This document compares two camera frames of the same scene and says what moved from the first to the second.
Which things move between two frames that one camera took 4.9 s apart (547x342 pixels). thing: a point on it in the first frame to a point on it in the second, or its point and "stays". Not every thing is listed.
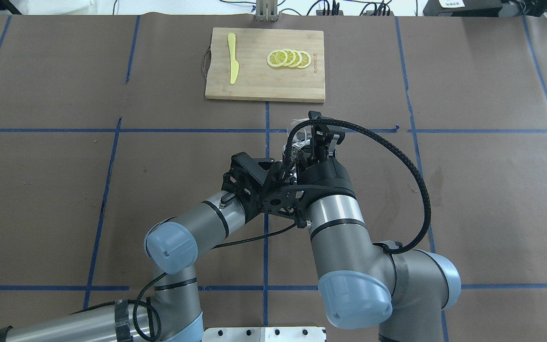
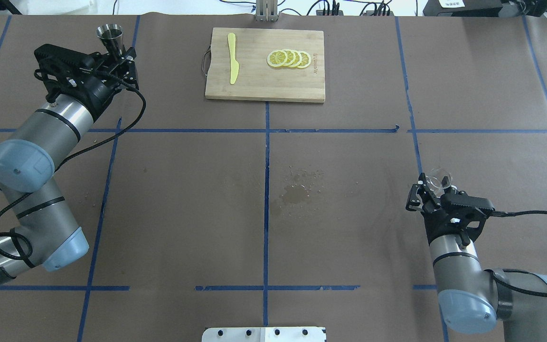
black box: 462,8 stays
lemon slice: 291,57 stays
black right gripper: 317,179 to 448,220
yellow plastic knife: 234,65 stays
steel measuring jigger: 295,154 to 111,31
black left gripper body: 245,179 to 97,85
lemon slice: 298,59 stays
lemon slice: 277,58 stays
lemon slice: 306,60 stays
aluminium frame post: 267,10 stays
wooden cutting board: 257,80 stays
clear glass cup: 302,136 to 438,179
